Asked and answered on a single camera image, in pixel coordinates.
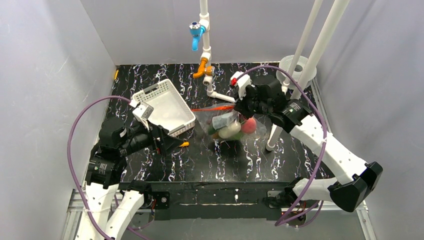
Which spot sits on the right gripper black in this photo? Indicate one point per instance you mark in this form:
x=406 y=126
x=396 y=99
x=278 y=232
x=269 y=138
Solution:
x=247 y=104

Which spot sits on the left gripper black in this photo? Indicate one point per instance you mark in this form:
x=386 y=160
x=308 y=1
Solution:
x=158 y=139

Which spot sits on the clear zip top bag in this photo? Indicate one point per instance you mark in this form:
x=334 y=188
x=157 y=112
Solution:
x=212 y=118

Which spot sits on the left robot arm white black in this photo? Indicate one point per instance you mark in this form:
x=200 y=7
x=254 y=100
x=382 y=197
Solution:
x=108 y=160

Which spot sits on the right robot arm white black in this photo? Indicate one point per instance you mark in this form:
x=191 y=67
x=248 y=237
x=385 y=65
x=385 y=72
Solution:
x=354 y=179

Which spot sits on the fake red apple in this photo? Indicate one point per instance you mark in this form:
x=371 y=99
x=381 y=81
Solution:
x=249 y=126

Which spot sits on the white perforated plastic basket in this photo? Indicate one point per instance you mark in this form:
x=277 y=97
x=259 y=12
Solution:
x=169 y=108

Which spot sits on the orange faucet valve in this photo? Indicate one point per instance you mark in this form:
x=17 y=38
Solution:
x=203 y=69

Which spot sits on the white filament spool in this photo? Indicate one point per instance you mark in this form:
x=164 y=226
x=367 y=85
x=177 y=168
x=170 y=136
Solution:
x=285 y=64

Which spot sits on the blue faucet valve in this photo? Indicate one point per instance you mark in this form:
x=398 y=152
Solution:
x=196 y=30

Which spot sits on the yellow handled screwdriver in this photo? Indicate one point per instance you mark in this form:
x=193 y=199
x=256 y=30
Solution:
x=185 y=144

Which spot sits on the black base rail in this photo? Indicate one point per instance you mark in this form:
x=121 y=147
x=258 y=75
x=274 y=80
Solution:
x=219 y=200

